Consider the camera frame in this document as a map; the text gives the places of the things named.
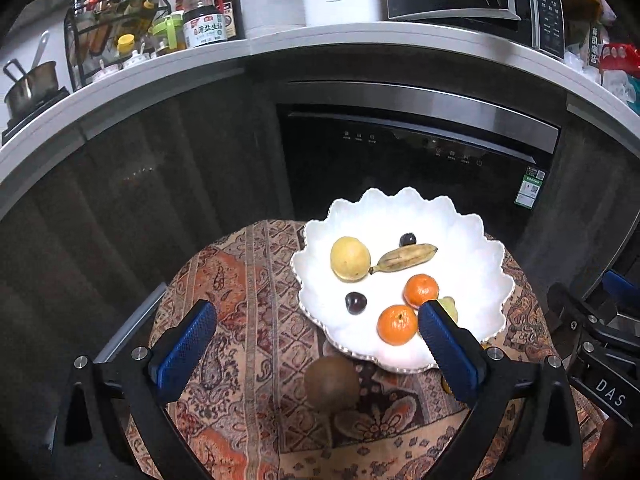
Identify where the spotted yellow banana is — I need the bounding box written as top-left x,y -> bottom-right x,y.
369,243 -> 439,276

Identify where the green label sticker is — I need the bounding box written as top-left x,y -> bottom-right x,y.
515,170 -> 546,207

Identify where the white scalloped bowl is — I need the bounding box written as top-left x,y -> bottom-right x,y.
291,187 -> 516,373

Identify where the small orange tangerine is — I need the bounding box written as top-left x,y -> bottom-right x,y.
403,273 -> 440,309

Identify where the steel saucepan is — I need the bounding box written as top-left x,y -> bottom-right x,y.
4,60 -> 60,118

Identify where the black induction cooktop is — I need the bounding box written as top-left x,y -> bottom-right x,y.
0,87 -> 71,143

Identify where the yellow lemon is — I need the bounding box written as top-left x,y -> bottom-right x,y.
330,236 -> 372,282

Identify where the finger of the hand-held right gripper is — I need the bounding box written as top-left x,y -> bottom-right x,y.
547,283 -> 613,348
587,270 -> 640,322

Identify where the row of seasoning bottles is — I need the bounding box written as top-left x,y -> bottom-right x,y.
72,0 -> 168,58

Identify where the metal ladle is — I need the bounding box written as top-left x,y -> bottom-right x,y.
30,30 -> 51,73

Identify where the red packet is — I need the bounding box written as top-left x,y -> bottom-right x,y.
599,44 -> 640,73

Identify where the dark wood cabinet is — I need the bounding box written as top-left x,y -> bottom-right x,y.
0,75 -> 293,411
520,110 -> 640,291

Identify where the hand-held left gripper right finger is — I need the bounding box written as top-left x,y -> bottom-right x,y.
417,300 -> 586,480

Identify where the large orange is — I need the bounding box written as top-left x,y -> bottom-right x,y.
376,304 -> 419,346

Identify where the patterned paisley tablecloth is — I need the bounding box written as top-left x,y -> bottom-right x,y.
122,219 -> 608,480

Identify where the large soy sauce bottle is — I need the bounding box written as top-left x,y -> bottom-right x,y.
181,0 -> 228,49

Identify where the white kitchen countertop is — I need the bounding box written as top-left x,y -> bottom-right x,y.
0,20 -> 640,181

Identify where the green lidded container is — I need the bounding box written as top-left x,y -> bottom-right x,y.
151,15 -> 187,53

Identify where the white packet green print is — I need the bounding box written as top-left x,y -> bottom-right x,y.
585,20 -> 608,66

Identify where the brown kiwi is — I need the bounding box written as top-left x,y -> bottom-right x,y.
303,355 -> 361,413

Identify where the clear plastic bag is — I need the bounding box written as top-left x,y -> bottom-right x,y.
565,45 -> 640,106

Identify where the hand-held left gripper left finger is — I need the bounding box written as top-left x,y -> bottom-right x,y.
50,299 -> 218,480

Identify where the black wire rack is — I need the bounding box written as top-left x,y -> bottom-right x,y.
63,0 -> 173,92

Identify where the black built-in dishwasher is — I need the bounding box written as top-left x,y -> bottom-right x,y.
275,80 -> 563,241

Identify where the dark glass bottle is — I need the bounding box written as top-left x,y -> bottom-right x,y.
219,0 -> 246,41

